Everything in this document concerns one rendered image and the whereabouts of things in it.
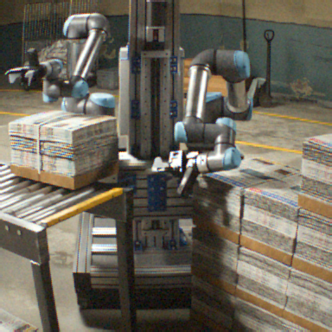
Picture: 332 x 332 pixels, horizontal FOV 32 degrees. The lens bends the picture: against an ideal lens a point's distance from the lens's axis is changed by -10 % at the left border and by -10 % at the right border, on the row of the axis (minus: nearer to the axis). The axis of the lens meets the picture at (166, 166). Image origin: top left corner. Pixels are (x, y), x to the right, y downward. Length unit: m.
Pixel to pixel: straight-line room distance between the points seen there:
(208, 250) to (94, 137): 0.63
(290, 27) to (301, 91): 1.04
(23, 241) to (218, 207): 0.80
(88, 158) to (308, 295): 0.99
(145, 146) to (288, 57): 6.38
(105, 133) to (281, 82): 7.03
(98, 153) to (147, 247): 0.99
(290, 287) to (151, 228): 1.18
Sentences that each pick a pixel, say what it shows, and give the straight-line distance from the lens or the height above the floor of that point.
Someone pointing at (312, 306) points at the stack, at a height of 0.48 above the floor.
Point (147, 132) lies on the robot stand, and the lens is 2.98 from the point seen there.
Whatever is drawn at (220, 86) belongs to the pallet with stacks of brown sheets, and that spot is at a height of 0.28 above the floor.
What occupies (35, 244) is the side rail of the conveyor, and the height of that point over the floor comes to 0.75.
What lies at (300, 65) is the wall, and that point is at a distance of 9.13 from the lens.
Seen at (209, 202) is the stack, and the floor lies 0.73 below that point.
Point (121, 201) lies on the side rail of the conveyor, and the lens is 2.30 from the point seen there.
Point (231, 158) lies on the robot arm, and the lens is 2.18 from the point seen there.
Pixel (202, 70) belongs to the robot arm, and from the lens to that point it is 2.46.
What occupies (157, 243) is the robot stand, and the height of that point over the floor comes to 0.25.
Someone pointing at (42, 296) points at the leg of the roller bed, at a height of 0.55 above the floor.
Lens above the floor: 1.50
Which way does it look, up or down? 16 degrees down
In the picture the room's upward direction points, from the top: straight up
